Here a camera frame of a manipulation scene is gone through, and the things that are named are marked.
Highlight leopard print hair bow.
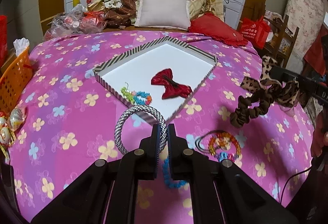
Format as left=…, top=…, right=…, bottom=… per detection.
left=236, top=56, right=306, bottom=119

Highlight orange bead bracelet with charm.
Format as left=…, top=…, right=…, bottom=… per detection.
left=207, top=131, right=243, bottom=163

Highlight blue bead bracelet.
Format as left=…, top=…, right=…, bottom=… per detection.
left=162, top=157, right=190, bottom=189

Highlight brown fabric scrunchie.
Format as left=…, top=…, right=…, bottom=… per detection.
left=230, top=83, right=281, bottom=128

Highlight black white rope bracelet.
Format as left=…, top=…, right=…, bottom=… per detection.
left=113, top=104, right=169, bottom=155

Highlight wooden chair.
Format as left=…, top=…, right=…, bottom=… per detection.
left=264, top=15, right=299, bottom=68

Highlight pink floral bedspread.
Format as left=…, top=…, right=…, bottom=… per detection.
left=7, top=31, right=317, bottom=224

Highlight red shopping bag right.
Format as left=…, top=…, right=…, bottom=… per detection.
left=239, top=16, right=270, bottom=49

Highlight painted egg ornaments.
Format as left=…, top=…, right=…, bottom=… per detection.
left=1, top=106, right=26, bottom=148

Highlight striped white tray box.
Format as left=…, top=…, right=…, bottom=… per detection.
left=93, top=37, right=217, bottom=122

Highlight red ruffled cushion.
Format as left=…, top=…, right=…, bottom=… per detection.
left=188, top=12, right=248, bottom=47

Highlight red satin hair bow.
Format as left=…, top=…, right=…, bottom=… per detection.
left=151, top=68, right=192, bottom=100

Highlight orange plastic basket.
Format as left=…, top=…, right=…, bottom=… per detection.
left=0, top=47, right=33, bottom=114

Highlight clear plastic bag pile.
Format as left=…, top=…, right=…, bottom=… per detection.
left=43, top=4, right=107, bottom=41

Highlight white small pillow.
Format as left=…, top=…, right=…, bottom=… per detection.
left=134, top=0, right=191, bottom=31

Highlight red paper bag left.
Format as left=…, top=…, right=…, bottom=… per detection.
left=0, top=15, right=7, bottom=67

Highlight brown elastic hair tie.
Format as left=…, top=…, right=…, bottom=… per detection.
left=196, top=130, right=231, bottom=154

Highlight colourful bead bracelet in tray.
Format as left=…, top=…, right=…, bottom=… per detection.
left=120, top=82, right=153, bottom=106

